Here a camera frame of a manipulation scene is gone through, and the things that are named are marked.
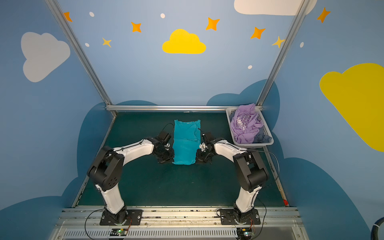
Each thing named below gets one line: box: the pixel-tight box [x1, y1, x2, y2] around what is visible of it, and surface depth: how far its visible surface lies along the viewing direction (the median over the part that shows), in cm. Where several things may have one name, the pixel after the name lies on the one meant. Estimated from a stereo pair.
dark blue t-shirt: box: [252, 126, 272, 144], surface depth 103 cm
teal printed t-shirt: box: [172, 119, 201, 165], surface depth 107 cm
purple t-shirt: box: [230, 103, 264, 144], surface depth 103 cm
